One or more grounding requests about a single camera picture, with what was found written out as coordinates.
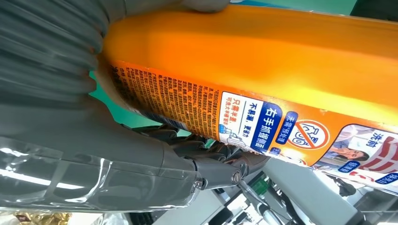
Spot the gold foil snack packet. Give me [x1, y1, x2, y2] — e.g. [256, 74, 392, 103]
[14, 212, 72, 225]

